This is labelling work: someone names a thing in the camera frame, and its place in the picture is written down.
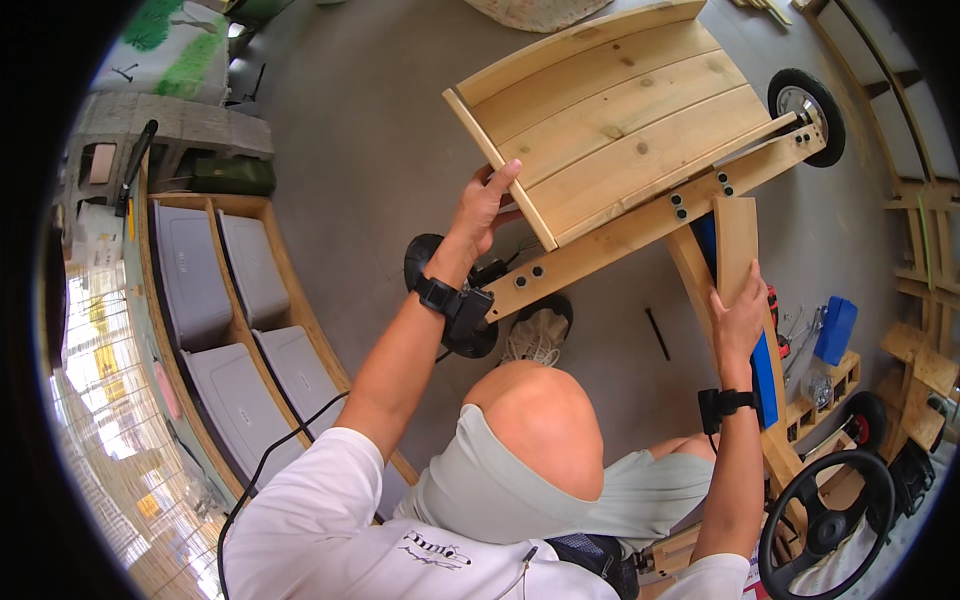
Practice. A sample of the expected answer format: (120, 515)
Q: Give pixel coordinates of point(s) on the person's left hand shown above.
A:
(474, 217)

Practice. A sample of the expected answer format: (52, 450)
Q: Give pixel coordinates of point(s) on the person's right hand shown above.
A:
(739, 322)

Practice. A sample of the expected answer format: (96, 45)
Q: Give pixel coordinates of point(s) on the short wooden plank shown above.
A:
(735, 240)

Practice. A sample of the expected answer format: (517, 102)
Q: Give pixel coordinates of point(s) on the wooden cart frame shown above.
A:
(622, 127)

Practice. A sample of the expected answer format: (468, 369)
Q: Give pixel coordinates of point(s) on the red power drill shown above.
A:
(774, 304)

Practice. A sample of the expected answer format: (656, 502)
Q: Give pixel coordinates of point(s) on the metal hand tools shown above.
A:
(802, 337)

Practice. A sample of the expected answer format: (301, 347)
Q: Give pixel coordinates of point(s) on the black rubber cart wheel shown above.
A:
(420, 259)
(825, 105)

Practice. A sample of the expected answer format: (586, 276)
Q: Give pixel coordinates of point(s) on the black rod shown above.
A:
(658, 334)

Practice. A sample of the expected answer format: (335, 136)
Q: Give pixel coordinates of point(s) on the black wrist band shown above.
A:
(724, 405)
(457, 304)

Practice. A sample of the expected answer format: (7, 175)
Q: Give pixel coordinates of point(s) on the blue plastic case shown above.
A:
(836, 330)

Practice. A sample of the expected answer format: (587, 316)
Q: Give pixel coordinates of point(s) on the clear plastic bag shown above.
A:
(817, 390)

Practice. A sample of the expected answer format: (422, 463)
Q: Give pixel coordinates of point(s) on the small wooden pallet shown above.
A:
(806, 412)

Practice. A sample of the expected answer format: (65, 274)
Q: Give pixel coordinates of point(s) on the small wheel with red hub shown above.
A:
(874, 409)

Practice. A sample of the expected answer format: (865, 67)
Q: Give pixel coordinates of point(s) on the plywood scraps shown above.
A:
(919, 390)

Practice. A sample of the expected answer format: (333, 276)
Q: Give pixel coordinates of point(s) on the speckled cloth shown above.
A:
(536, 11)

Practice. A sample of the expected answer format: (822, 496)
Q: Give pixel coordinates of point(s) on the black steering wheel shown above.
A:
(829, 526)

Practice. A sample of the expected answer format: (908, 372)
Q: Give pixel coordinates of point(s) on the person's legs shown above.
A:
(540, 435)

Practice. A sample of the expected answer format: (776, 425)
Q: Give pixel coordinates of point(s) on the grey storage bin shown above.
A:
(300, 379)
(232, 409)
(251, 266)
(187, 270)

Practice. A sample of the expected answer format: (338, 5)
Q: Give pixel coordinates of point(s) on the black crate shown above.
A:
(911, 472)

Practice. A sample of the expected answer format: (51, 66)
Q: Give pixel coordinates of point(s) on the dark green bag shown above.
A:
(232, 176)

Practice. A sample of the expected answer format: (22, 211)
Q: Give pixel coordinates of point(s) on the plywood shelf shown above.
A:
(240, 330)

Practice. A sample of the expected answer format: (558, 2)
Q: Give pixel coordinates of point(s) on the grey concrete blocks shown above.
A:
(180, 127)

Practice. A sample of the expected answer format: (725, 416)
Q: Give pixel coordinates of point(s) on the thin wood strips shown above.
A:
(769, 9)

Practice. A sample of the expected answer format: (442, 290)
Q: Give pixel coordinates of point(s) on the person's body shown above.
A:
(337, 525)

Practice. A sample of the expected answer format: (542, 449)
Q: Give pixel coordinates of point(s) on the white green painted board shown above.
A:
(172, 49)

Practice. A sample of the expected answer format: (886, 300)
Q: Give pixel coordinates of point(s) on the wooden frame structure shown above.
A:
(926, 217)

